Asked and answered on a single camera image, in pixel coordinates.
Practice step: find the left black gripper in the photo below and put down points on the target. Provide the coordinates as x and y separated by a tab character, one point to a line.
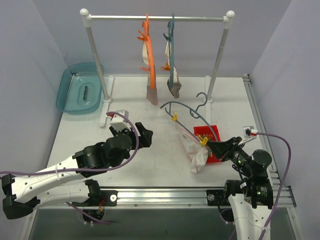
136	137

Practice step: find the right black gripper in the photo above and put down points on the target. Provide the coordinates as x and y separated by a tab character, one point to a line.
227	147

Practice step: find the white pink-trimmed underwear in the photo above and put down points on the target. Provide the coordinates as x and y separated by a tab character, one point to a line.
195	151

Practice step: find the yellow clothespin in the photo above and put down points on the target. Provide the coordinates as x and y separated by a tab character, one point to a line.
174	117
203	141

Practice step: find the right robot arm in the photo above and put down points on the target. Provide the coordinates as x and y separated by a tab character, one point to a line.
251	197

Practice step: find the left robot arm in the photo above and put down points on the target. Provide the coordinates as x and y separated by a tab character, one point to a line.
70	180

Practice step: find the beige brown underwear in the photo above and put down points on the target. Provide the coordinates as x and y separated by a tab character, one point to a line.
151	93

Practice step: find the grey beige underwear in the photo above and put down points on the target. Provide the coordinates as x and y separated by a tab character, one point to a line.
173	81

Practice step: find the orange clothespin on blue hanger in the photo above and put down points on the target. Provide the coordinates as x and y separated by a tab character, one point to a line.
166	67

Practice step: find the orange plastic hanger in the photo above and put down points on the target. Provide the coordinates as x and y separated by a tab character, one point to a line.
145	36

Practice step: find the colourful clothespins pile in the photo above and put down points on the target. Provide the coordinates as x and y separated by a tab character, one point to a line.
210	139

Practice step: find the red plastic bin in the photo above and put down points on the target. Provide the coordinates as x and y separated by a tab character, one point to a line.
201	130

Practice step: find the teal plastic basin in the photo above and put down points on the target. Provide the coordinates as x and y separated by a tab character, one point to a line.
80	89

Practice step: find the white clothes rack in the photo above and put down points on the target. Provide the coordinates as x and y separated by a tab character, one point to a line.
87	19

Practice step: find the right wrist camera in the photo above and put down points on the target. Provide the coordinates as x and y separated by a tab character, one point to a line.
250	134

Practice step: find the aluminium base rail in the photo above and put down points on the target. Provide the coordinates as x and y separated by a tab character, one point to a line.
162	197

